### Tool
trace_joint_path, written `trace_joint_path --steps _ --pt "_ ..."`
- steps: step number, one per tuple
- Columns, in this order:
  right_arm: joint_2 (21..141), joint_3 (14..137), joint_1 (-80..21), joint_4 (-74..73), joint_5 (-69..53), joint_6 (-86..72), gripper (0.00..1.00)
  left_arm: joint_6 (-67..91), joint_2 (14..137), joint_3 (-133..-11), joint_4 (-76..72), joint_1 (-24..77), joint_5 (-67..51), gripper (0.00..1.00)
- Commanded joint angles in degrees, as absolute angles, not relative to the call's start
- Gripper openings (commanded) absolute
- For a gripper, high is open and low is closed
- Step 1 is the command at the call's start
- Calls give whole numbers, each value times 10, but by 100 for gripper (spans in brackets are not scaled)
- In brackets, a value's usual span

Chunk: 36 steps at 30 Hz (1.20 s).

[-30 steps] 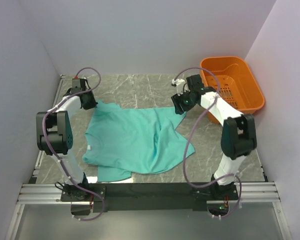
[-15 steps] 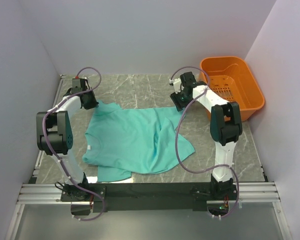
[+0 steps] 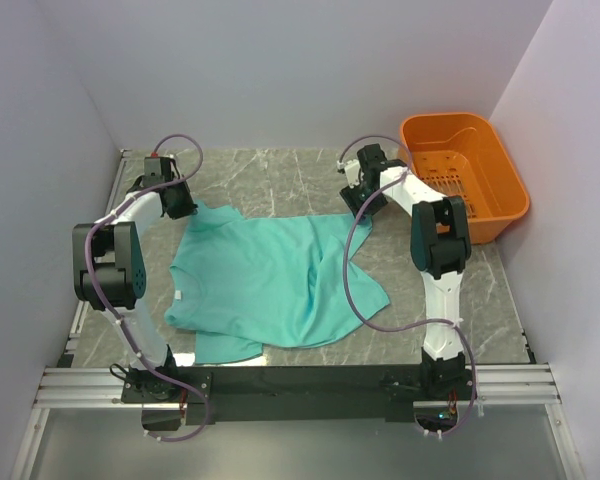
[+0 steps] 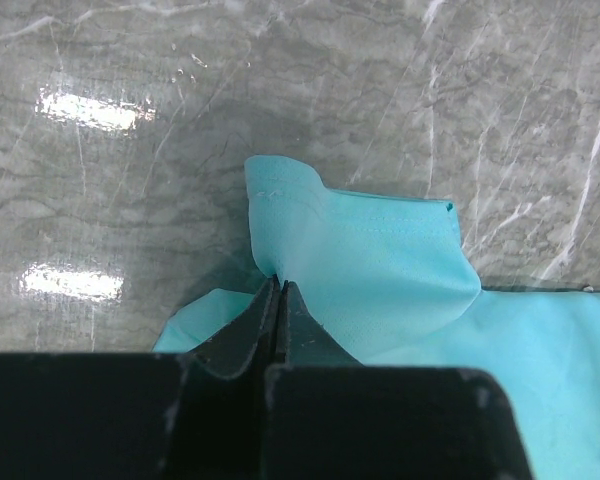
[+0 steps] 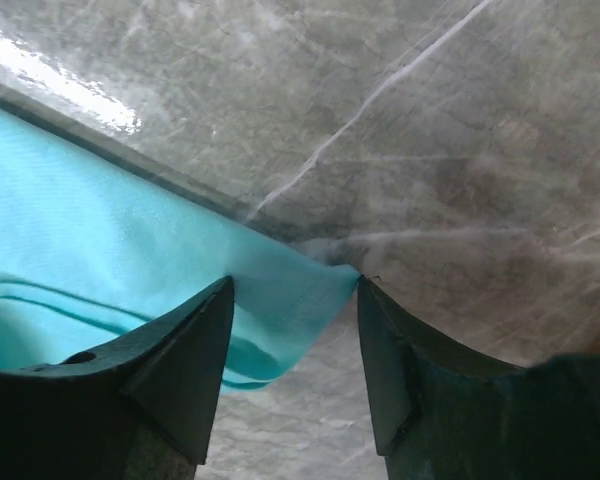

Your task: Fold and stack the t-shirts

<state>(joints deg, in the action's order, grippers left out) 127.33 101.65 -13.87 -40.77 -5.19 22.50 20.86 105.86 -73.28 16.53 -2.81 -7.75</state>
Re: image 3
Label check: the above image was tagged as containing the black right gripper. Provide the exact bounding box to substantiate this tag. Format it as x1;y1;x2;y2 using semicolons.
340;177;388;225

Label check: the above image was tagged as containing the orange plastic basket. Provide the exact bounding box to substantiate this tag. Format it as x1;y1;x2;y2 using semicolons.
400;112;530;245

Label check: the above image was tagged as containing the teal t shirt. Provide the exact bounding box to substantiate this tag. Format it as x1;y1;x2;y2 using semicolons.
165;205;390;364

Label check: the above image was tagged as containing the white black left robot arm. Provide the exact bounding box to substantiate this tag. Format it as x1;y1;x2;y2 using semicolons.
72;152;196;403

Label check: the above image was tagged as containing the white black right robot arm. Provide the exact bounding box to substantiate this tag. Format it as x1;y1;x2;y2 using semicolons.
337;144;473;399

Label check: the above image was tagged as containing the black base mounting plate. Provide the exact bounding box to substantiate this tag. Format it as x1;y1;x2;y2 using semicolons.
120;365;475;426

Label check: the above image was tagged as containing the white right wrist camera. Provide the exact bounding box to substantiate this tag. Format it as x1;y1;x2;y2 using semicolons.
336;159;362;188

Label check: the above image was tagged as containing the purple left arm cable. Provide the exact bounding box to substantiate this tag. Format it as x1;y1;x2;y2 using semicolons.
84;133;214;443

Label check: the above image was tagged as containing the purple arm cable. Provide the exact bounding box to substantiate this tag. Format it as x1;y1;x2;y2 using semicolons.
337;133;481;441
84;133;214;443

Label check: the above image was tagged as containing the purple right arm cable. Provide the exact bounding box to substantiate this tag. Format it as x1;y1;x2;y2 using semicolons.
337;133;481;441

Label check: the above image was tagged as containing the aluminium frame rail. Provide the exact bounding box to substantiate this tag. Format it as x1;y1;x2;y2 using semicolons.
33;364;561;409

